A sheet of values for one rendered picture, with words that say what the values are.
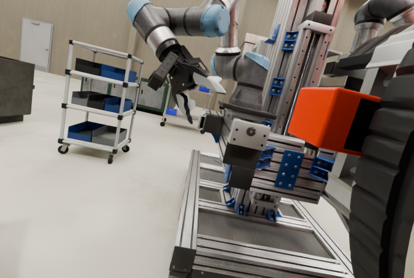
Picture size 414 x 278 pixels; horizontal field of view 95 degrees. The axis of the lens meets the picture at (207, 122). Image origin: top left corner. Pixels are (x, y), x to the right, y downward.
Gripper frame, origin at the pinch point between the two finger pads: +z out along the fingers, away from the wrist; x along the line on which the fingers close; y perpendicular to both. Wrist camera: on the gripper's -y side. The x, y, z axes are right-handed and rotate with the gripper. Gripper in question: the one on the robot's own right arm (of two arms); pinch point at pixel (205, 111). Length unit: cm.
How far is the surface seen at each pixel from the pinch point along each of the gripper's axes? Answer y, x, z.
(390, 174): -16.8, -27.4, 17.6
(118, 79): 54, 107, -83
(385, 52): -0.6, -32.4, 10.4
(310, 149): 13.4, -10.3, 23.5
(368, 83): -1.3, -29.0, 12.8
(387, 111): -13.4, -29.7, 13.6
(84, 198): -9, 120, -10
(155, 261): -6, 76, 39
